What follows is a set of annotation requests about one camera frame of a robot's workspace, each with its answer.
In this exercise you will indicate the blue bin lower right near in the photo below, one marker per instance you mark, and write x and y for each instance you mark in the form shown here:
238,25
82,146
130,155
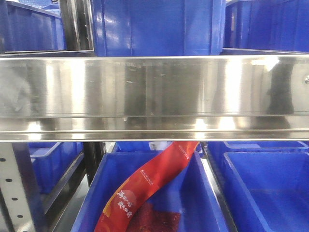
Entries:
268,191

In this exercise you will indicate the perforated white shelf post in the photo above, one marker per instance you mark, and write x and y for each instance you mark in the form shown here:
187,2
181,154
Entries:
14,165

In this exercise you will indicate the dark vertical shelf post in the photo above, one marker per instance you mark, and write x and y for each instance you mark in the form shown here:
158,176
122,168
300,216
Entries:
77,24

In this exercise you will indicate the blue bin upper left side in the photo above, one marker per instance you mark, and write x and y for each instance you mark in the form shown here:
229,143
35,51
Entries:
27,28

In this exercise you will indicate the blue bin with package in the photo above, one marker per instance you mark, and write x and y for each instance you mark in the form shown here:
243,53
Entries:
189,194

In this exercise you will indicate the blue bin upper centre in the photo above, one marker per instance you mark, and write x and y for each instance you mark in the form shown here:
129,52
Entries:
158,27

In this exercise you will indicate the blue bin upper right side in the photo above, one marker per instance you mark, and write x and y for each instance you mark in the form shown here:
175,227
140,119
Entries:
281,25

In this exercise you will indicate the blue bin lower left shelf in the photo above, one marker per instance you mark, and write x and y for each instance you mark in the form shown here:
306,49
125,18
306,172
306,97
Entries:
50,160

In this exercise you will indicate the blue bin lower right far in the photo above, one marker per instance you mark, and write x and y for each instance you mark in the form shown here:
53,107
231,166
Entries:
217,148

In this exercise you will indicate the stainless steel right shelf rail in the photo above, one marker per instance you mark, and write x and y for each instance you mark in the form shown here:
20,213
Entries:
239,95

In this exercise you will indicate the red snack package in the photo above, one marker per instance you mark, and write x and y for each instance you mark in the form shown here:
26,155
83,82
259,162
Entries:
142,184

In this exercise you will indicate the blue bin behind package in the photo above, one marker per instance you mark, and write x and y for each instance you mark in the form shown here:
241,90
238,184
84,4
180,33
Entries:
145,147

